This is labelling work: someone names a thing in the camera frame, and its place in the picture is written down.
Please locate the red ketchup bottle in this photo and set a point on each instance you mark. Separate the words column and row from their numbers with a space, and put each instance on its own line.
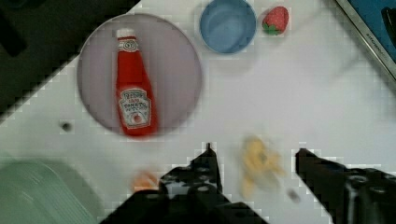
column 134, row 96

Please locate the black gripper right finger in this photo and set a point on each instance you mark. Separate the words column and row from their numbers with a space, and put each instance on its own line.
column 349, row 195

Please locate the green colander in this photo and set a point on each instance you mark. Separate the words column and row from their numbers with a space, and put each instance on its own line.
column 46, row 192

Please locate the blue bowl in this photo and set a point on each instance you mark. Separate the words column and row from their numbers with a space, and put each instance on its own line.
column 228, row 26

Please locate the toy orange slice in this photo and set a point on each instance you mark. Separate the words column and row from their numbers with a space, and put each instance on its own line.
column 145, row 181

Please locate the yellow plush peeled banana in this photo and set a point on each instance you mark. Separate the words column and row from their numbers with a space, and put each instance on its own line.
column 261, row 167

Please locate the grey round plate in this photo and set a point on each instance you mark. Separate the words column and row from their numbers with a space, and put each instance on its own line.
column 170, row 59

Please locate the red toy strawberry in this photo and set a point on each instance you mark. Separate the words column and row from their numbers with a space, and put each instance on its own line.
column 276, row 21

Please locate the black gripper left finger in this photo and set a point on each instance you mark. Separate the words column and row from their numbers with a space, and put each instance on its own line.
column 189, row 194

